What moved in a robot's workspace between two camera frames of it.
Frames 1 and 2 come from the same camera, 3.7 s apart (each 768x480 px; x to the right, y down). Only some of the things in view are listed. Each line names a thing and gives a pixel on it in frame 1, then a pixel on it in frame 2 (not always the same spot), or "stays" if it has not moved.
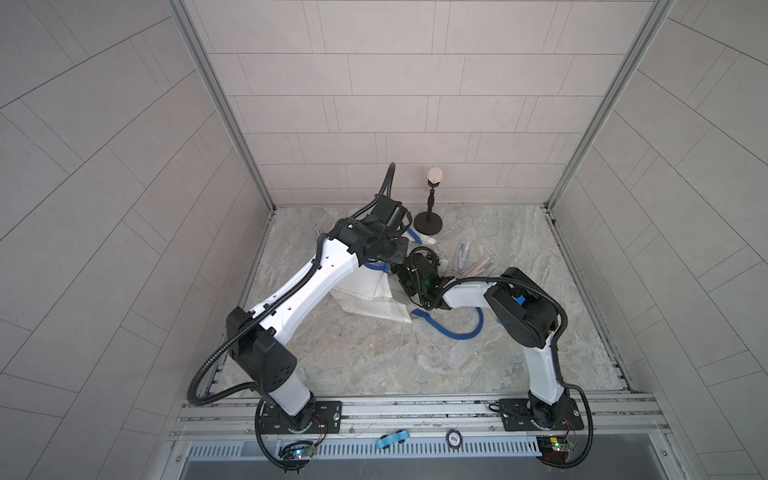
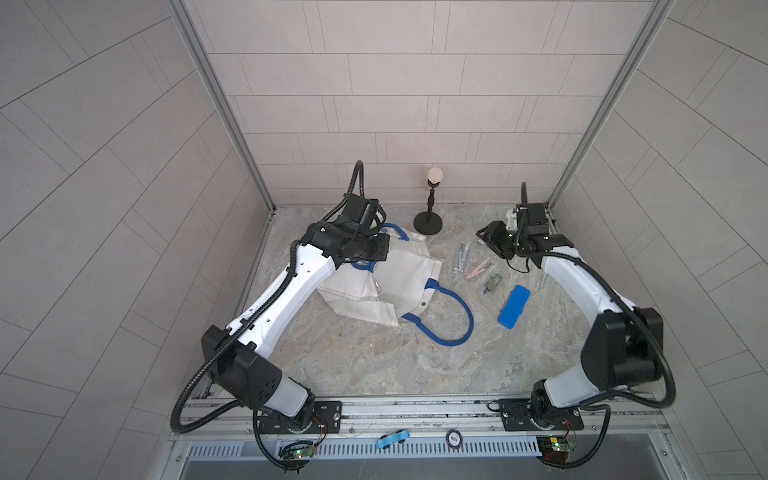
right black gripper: [402, 269] → [492, 236]
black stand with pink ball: [430, 222] stays
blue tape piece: [393, 439] stays
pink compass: [478, 269] stays
